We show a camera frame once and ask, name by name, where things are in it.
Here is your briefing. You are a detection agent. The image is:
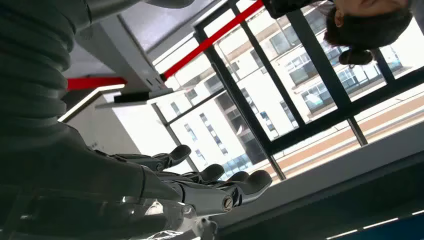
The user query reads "person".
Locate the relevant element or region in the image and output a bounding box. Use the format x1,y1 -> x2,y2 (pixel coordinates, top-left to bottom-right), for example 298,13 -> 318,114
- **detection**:
261,0 -> 424,66

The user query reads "low counter with light strip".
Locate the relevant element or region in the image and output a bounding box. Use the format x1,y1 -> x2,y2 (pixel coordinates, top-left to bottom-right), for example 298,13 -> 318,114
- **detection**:
57,84 -> 142,155

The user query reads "black window frame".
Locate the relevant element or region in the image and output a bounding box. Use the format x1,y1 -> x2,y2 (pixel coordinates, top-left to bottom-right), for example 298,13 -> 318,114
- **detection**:
150,0 -> 424,181

